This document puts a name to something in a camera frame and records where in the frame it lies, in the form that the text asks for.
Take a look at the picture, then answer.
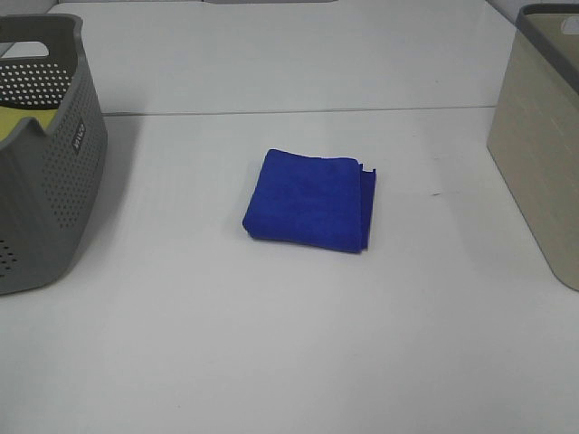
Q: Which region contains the blue towel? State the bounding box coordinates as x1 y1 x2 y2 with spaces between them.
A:
242 149 376 253

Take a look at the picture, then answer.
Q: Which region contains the beige plastic storage bin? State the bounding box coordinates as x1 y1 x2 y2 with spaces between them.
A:
487 3 578 289

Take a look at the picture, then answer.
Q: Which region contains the yellow cloth in basket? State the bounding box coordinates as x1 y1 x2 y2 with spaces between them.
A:
0 105 61 145

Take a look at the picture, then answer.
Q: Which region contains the grey perforated plastic basket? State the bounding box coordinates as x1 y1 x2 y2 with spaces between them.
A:
1 14 108 294

